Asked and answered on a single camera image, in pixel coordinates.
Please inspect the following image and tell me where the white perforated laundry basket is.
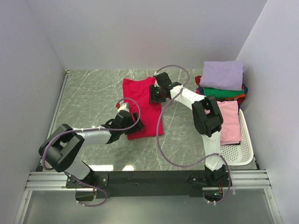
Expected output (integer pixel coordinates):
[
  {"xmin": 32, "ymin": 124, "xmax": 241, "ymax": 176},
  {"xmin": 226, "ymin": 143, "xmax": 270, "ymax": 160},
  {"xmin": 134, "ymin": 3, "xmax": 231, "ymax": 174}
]
[{"xmin": 221, "ymin": 109, "xmax": 254, "ymax": 166}]

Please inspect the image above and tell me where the pink t shirt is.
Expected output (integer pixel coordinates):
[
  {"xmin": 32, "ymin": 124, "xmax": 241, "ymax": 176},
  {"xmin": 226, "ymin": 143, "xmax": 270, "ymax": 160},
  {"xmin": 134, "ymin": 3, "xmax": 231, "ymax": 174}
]
[{"xmin": 217, "ymin": 101, "xmax": 242, "ymax": 145}]

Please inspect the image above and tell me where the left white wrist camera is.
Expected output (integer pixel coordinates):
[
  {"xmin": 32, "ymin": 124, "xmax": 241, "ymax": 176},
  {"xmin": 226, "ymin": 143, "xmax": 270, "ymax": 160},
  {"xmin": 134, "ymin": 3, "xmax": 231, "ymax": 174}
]
[{"xmin": 116, "ymin": 103, "xmax": 130, "ymax": 112}]

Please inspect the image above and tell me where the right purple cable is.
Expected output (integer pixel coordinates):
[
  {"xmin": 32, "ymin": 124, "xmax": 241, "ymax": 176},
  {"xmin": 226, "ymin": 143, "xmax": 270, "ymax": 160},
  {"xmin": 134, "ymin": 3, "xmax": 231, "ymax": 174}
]
[{"xmin": 154, "ymin": 64, "xmax": 232, "ymax": 205}]

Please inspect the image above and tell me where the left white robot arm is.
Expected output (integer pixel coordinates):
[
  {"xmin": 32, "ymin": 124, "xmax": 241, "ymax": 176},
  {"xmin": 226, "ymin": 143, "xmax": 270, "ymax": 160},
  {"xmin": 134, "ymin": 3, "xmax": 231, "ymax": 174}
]
[{"xmin": 38, "ymin": 109, "xmax": 145, "ymax": 188}]

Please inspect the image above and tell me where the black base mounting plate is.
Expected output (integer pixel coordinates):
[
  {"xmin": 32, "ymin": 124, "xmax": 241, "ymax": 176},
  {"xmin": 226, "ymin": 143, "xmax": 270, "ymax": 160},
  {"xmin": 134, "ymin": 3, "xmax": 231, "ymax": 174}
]
[{"xmin": 66, "ymin": 168, "xmax": 232, "ymax": 201}]

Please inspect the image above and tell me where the aluminium extrusion rail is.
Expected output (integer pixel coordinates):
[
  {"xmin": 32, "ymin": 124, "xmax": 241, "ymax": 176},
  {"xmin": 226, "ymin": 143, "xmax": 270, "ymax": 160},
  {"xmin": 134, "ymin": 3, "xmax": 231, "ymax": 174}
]
[{"xmin": 25, "ymin": 170, "xmax": 272, "ymax": 191}]

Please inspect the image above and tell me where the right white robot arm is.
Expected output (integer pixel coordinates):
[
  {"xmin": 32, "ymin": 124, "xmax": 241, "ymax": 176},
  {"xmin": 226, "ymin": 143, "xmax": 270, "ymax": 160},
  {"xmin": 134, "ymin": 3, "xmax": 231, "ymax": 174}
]
[{"xmin": 149, "ymin": 72, "xmax": 227, "ymax": 186}]

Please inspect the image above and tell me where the folded green t shirt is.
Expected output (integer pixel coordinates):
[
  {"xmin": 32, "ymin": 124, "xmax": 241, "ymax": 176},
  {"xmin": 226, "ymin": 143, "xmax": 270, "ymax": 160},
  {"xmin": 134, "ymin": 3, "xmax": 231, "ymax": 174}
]
[{"xmin": 203, "ymin": 87, "xmax": 245, "ymax": 99}]

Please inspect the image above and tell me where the purple cable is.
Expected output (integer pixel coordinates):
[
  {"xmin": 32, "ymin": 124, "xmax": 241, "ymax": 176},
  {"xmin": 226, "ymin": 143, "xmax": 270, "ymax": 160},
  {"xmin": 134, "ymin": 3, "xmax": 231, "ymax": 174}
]
[
  {"xmin": 42, "ymin": 98, "xmax": 142, "ymax": 207},
  {"xmin": 154, "ymin": 64, "xmax": 232, "ymax": 205}
]

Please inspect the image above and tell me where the crimson red t shirt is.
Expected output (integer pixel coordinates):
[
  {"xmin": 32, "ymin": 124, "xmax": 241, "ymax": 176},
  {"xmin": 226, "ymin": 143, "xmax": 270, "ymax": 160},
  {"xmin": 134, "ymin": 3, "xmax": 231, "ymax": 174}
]
[{"xmin": 122, "ymin": 77, "xmax": 164, "ymax": 140}]

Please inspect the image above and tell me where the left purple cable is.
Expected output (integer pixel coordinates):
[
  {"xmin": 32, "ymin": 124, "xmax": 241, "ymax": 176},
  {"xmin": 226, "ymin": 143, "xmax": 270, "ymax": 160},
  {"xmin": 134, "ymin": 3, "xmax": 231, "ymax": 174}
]
[{"xmin": 42, "ymin": 98, "xmax": 142, "ymax": 207}]

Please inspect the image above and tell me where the folded lavender t shirt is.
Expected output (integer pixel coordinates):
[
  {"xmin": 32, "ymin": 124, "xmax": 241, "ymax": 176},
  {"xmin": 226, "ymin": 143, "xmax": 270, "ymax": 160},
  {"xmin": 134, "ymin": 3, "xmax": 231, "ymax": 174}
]
[{"xmin": 200, "ymin": 61, "xmax": 245, "ymax": 91}]

